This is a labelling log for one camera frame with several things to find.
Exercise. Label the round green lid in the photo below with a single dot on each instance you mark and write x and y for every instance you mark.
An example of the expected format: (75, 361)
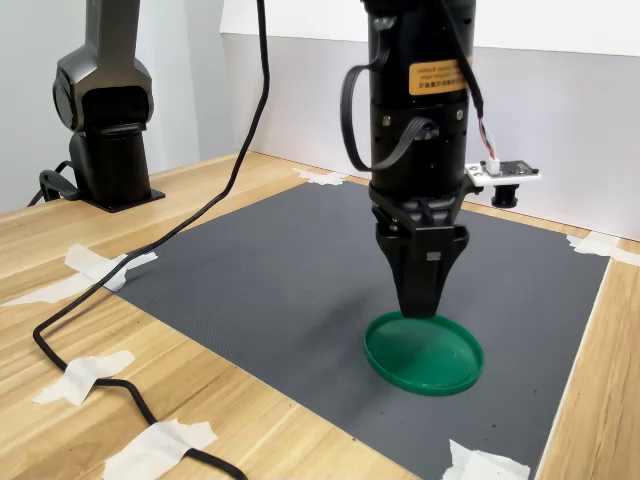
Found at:
(430, 355)

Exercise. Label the white masking tape piece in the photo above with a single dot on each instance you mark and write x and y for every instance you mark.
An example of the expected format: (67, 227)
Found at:
(475, 465)
(82, 375)
(155, 447)
(595, 246)
(80, 257)
(320, 177)

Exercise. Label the dark grey mat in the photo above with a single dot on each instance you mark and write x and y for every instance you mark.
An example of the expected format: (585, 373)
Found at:
(280, 280)

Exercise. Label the white partition panel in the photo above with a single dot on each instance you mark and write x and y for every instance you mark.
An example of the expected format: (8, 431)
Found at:
(310, 100)
(575, 125)

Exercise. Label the small camera circuit board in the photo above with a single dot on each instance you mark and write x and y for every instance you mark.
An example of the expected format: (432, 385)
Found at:
(515, 170)

